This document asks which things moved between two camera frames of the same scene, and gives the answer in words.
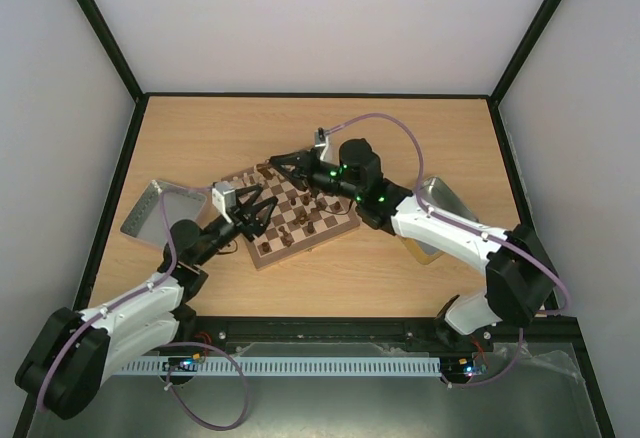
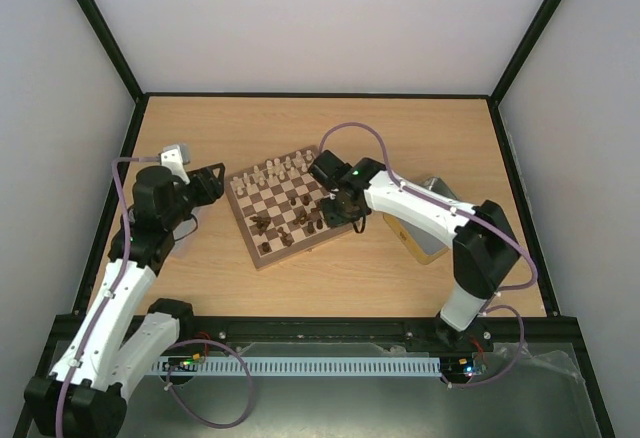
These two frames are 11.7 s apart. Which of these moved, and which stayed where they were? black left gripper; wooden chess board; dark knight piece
Moved: black left gripper
Stayed: wooden chess board; dark knight piece
